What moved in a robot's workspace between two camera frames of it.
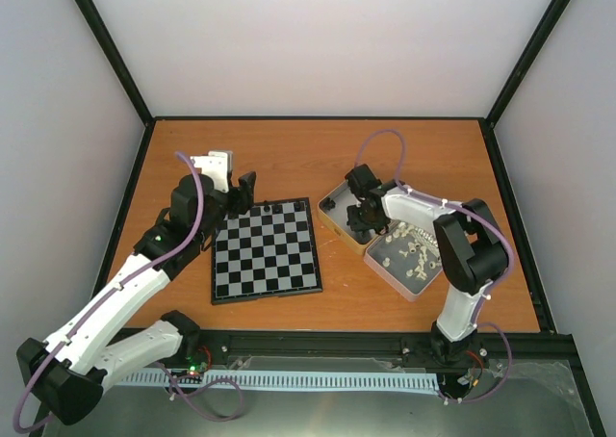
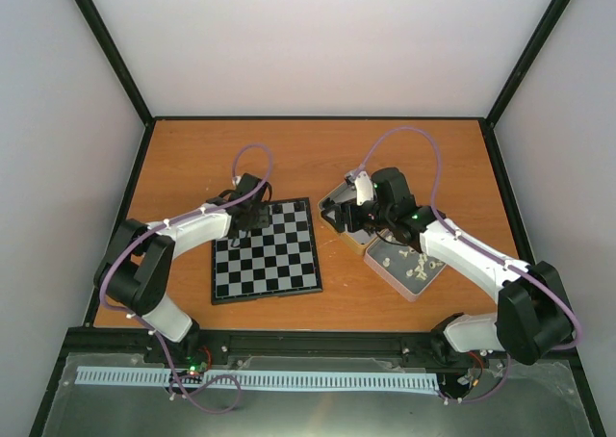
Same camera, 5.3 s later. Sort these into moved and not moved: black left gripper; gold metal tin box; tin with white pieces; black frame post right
Moved: black left gripper
Not moved: tin with white pieces; gold metal tin box; black frame post right
